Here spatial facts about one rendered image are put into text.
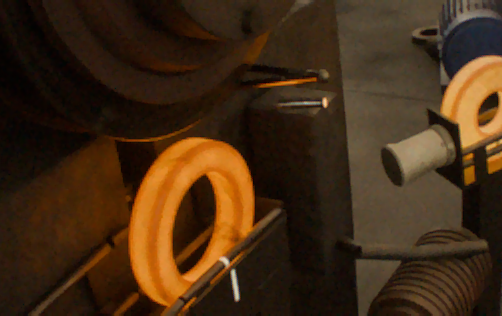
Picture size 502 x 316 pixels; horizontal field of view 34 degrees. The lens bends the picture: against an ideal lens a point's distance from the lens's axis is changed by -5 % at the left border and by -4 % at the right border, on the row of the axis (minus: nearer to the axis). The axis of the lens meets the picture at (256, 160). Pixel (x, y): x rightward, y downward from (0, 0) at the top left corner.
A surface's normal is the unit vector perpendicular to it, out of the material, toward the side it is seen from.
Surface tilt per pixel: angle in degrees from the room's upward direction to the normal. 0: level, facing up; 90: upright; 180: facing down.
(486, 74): 90
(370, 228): 0
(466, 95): 90
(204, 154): 90
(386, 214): 0
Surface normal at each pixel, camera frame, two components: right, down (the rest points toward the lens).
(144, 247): -0.54, 0.18
